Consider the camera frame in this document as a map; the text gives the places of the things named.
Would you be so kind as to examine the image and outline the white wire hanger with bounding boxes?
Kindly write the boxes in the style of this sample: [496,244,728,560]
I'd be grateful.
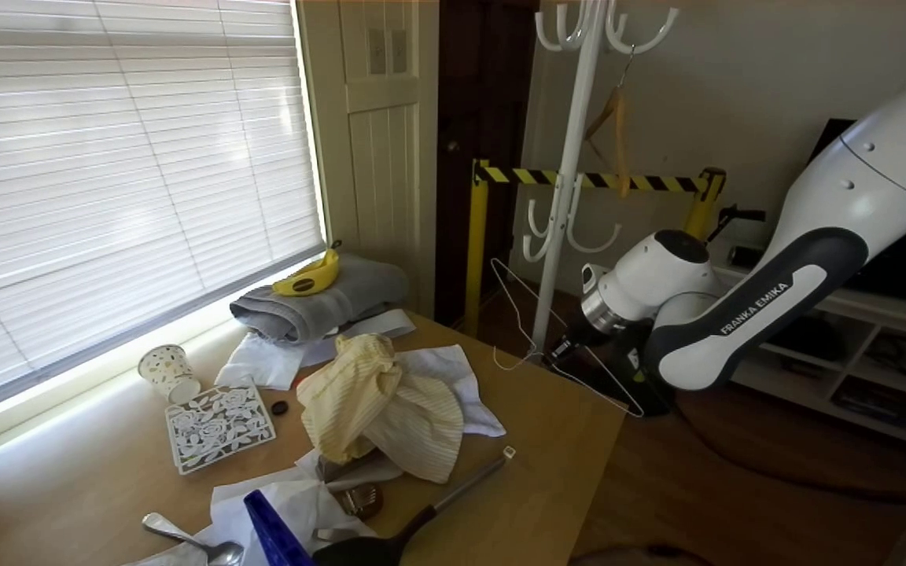
[490,257,646,418]

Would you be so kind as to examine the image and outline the wooden hanger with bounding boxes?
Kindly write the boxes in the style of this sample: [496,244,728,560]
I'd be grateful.
[583,46,636,199]

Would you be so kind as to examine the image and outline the white cloth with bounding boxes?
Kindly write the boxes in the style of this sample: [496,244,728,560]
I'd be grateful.
[214,308,418,392]
[395,344,507,439]

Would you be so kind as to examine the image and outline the yellow black striped barrier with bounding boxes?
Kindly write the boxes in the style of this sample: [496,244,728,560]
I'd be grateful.
[464,159,728,333]

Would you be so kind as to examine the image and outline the white coat rack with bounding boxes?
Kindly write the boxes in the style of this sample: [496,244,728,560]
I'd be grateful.
[521,0,681,356]

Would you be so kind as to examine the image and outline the yellow striped cloth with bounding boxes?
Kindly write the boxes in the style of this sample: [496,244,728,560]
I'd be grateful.
[296,333,466,485]

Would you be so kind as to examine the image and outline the folded grey towel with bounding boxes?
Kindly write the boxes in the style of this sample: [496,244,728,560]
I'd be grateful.
[230,252,411,345]

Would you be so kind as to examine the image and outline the dark wooden door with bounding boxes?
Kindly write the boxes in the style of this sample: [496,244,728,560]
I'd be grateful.
[434,0,541,328]

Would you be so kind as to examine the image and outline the white panelled cabinet door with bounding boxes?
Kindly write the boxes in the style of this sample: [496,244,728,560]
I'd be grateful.
[298,0,440,317]

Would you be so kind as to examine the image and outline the brown hair clip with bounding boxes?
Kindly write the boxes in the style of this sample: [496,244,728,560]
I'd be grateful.
[340,483,384,520]

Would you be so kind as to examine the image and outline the yellow banana case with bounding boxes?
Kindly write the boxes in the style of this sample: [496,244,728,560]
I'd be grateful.
[271,241,343,298]

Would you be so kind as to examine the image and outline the white media shelf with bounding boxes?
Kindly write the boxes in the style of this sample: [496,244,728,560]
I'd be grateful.
[711,263,906,461]

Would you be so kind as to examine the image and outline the black spatula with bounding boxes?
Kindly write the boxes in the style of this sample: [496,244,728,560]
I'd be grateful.
[311,446,517,566]

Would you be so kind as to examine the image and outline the white crumpled paper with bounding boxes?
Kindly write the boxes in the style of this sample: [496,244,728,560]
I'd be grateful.
[124,448,407,566]

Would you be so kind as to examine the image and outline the blue plastic object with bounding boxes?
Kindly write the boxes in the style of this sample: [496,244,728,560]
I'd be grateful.
[243,489,317,566]

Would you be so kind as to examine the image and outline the white floral trivet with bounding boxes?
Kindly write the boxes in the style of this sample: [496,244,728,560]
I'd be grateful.
[164,382,278,476]

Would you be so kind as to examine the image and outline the dotted paper cup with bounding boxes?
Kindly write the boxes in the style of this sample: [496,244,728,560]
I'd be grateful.
[137,344,203,406]

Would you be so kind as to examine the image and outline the metal spoon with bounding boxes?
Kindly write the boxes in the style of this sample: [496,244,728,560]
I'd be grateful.
[142,512,246,566]

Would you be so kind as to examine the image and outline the white window blinds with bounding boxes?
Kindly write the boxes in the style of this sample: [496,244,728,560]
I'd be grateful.
[0,0,326,411]

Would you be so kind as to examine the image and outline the black handlebar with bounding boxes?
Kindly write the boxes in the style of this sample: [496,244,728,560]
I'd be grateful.
[707,204,767,244]

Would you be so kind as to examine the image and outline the wall switch plate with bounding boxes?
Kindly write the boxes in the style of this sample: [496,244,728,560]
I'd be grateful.
[366,27,410,78]

